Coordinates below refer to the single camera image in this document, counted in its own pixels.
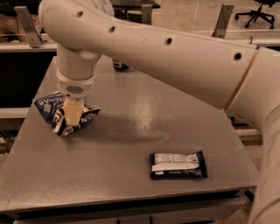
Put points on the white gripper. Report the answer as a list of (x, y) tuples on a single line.
[(74, 87)]

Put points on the blue chip bag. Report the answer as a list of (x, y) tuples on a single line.
[(51, 108)]

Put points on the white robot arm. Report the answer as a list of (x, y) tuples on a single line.
[(242, 79)]

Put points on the blue soda can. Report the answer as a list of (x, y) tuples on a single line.
[(119, 66)]

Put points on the dark snack bar wrapper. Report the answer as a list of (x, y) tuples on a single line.
[(178, 166)]

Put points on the dark desk with tray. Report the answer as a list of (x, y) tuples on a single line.
[(131, 9)]

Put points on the glass barrier panel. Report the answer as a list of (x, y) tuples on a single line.
[(197, 16)]

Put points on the black office chair base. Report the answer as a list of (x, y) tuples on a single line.
[(255, 14)]

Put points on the left metal bracket post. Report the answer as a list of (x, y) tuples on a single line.
[(28, 32)]

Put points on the metal bracket post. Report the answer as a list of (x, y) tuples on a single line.
[(223, 21), (28, 32), (146, 10)]

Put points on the middle metal bracket post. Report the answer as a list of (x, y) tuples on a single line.
[(146, 10)]

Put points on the right metal bracket post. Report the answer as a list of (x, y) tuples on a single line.
[(223, 21)]

